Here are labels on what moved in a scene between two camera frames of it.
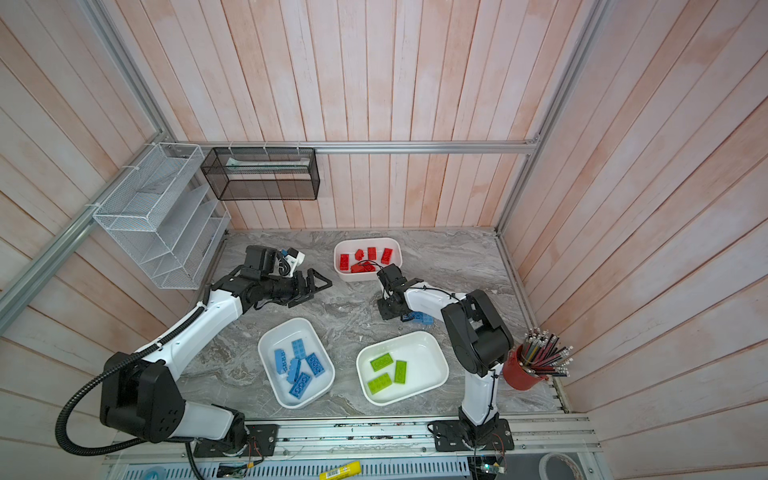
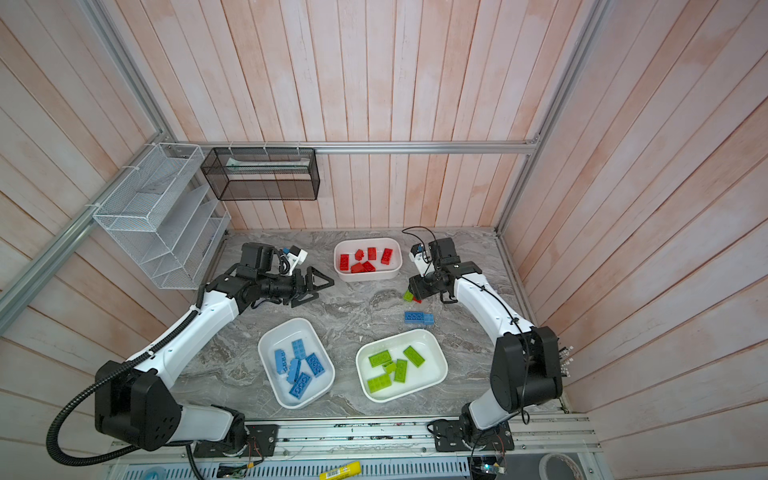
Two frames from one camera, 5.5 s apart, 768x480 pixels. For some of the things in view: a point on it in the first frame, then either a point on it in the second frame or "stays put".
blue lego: [315, 365] stays put
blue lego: [301, 385] stays put
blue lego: [280, 361] stays put
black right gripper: [385, 312] -> [417, 285]
